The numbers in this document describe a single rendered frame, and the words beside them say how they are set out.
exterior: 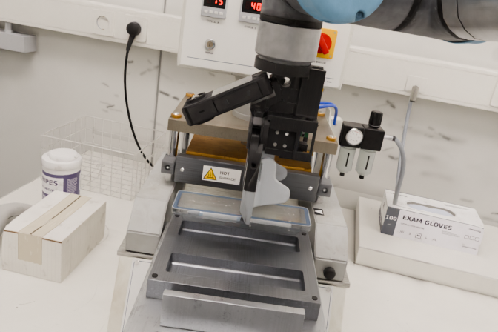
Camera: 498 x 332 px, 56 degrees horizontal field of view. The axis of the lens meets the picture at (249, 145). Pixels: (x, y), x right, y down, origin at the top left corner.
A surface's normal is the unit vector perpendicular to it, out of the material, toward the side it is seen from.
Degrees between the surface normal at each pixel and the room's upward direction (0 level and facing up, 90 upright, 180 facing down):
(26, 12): 90
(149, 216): 40
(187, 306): 90
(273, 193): 79
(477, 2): 109
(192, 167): 90
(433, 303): 0
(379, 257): 90
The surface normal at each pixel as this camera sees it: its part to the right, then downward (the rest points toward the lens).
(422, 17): 0.07, 0.76
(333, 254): 0.09, -0.51
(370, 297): 0.15, -0.94
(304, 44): 0.45, 0.35
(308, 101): -0.03, 0.33
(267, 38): -0.72, 0.12
